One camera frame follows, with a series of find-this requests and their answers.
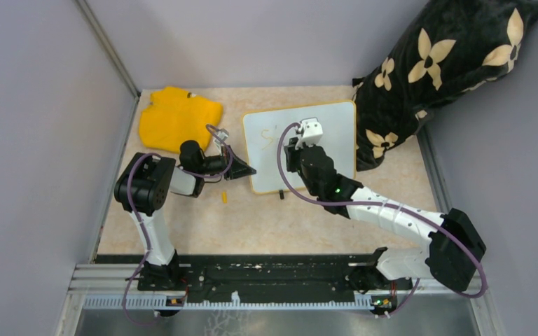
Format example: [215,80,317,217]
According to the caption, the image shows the aluminium frame rail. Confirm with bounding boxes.
[67,262,489,312]

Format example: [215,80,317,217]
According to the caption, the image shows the yellow framed whiteboard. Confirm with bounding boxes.
[242,100,356,195]

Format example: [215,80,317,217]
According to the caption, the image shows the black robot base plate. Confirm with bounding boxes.
[93,253,414,305]

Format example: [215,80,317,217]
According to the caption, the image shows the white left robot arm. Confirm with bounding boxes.
[113,140,256,291]

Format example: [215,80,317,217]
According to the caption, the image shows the black floral pillow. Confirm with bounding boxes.
[352,1,538,171]

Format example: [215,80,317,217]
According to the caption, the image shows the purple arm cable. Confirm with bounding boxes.
[276,122,489,300]
[120,123,237,328]

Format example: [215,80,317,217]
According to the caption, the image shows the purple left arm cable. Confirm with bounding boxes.
[120,123,237,328]

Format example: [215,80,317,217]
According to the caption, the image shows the yellow folded cloth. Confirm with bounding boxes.
[138,87,223,153]

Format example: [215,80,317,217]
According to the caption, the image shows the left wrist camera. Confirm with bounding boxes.
[212,129,229,149]

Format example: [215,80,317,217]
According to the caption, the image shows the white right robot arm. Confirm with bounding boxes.
[278,138,487,297]

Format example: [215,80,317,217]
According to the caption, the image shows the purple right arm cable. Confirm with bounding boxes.
[276,122,489,300]

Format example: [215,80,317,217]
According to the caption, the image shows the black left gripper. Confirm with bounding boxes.
[197,145,256,180]

